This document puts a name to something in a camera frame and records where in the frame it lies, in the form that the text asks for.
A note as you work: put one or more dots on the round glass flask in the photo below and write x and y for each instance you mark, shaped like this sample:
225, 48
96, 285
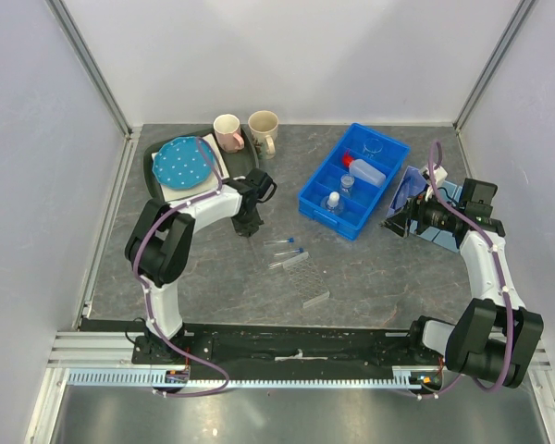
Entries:
333, 203

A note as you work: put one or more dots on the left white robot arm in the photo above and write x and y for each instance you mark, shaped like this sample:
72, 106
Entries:
160, 244

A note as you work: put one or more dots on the blue polka dot plate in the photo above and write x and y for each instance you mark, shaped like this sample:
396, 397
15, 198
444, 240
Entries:
183, 163

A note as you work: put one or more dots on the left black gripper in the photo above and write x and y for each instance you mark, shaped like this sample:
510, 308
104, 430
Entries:
251, 228

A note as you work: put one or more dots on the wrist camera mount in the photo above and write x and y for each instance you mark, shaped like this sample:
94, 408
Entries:
262, 185
473, 198

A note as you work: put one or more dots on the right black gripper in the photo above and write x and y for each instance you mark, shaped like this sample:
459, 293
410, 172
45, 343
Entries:
415, 210

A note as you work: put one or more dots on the small glass stoppered bottle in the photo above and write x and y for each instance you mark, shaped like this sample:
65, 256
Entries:
346, 185

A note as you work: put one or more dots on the slotted cable duct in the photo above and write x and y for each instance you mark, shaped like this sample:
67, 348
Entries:
401, 378

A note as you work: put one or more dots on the pink mug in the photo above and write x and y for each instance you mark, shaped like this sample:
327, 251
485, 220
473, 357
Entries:
227, 129

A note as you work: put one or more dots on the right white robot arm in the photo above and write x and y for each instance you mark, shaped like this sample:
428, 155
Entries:
496, 337

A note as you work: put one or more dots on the lavender divider box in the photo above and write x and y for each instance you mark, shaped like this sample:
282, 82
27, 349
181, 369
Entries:
441, 238

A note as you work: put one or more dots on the grey serving tray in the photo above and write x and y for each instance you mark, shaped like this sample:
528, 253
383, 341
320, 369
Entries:
232, 165

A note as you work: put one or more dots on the clear test tube rack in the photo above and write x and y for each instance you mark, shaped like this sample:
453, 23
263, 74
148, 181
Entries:
306, 279

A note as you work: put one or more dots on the clear glass beaker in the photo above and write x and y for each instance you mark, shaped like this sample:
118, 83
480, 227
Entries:
373, 147

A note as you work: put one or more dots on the red cap wash bottle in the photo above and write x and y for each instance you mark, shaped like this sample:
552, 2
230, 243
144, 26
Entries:
360, 169

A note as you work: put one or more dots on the blue safety glasses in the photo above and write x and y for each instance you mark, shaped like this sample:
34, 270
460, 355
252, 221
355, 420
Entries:
410, 186

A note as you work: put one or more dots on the blue compartment bin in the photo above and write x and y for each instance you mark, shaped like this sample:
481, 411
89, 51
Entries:
365, 196

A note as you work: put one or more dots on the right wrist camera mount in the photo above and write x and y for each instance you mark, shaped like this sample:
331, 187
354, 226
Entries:
473, 198

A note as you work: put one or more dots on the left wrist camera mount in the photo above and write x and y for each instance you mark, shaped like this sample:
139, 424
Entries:
262, 185

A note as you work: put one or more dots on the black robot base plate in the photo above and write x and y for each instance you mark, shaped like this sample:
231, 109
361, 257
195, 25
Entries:
246, 350

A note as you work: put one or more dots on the beige floral mug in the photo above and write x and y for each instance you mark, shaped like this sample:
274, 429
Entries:
263, 126

